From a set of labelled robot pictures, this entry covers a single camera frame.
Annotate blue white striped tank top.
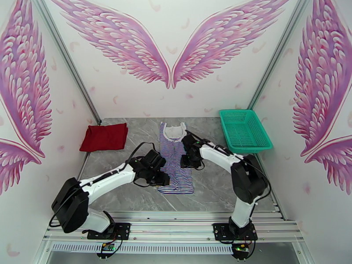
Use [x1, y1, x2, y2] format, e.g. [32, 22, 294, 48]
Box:
[158, 121, 194, 195]

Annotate red garment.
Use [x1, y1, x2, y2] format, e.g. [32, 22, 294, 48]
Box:
[79, 123, 129, 153]

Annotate teal plastic basket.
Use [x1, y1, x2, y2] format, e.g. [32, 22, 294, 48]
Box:
[219, 109, 274, 154]

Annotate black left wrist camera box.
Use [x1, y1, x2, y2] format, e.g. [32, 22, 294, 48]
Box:
[146, 149, 163, 165]

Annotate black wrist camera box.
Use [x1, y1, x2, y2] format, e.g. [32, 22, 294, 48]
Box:
[146, 149, 163, 165]
[181, 134, 196, 148]

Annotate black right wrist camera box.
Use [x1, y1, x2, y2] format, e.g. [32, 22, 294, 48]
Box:
[181, 134, 196, 148]

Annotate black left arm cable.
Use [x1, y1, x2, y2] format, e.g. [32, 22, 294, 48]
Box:
[124, 141, 155, 173]

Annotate aluminium rail frame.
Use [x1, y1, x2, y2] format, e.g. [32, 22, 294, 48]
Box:
[42, 210, 306, 243]

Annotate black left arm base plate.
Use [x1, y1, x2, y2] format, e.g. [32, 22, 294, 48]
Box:
[87, 222, 131, 240]

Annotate white perforated cable tray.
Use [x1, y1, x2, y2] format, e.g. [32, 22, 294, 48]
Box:
[51, 243, 234, 255]

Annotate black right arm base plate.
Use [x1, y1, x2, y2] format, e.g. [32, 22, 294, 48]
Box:
[213, 223, 258, 242]

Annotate red black power wires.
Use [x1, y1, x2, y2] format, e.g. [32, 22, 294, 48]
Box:
[246, 238, 259, 258]
[80, 229, 123, 249]

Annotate aluminium corner post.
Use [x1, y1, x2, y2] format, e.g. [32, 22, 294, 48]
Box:
[247, 0, 315, 110]
[30, 0, 103, 125]

